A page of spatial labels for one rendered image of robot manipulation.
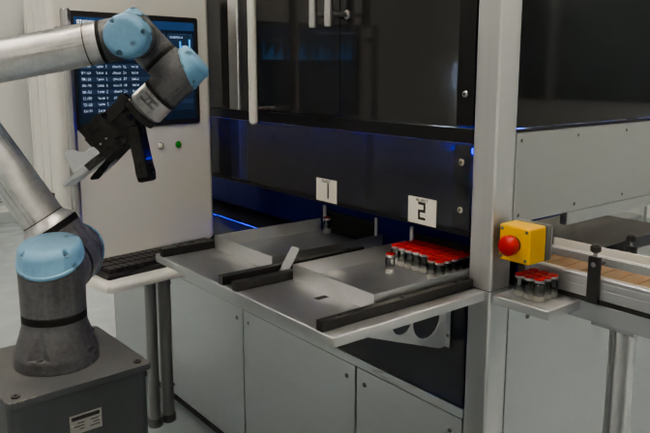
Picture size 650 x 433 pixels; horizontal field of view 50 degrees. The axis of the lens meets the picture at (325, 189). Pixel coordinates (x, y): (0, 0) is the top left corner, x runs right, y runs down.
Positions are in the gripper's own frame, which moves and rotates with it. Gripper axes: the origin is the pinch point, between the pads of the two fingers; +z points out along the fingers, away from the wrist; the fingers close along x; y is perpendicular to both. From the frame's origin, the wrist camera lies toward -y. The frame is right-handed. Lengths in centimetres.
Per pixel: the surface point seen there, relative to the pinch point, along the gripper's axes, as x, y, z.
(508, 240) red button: 7, -64, -56
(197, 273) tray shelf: -13.7, -29.5, -1.2
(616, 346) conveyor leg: 5, -95, -58
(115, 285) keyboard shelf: -28.6, -18.5, 20.9
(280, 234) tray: -48, -38, -15
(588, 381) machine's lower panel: -29, -115, -50
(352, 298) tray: 6, -53, -26
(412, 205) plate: -17, -51, -47
